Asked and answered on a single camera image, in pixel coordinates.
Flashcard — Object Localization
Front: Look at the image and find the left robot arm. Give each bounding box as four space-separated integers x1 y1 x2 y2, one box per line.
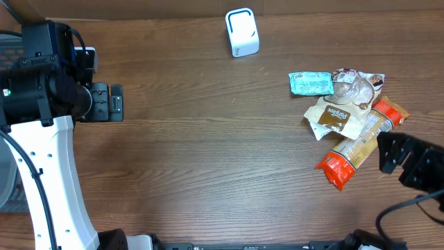
1 20 128 250

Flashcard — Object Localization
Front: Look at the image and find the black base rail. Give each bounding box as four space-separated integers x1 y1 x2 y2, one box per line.
128 241 409 250

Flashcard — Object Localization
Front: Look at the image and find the teal snack packet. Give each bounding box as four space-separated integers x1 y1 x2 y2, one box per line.
289 72 334 96

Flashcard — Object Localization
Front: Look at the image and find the orange spaghetti packet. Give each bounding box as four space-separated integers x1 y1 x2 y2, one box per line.
316 96 410 190

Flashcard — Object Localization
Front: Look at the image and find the white tube gold cap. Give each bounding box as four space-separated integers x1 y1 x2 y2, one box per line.
309 121 332 141

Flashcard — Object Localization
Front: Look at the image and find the grey plastic mesh basket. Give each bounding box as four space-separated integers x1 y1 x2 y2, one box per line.
1 30 29 213

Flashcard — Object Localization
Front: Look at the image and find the white barcode scanner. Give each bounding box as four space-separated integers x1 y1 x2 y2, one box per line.
225 8 259 58

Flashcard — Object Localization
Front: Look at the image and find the beige brown bread bag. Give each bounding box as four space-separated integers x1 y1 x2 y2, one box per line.
304 68 385 140

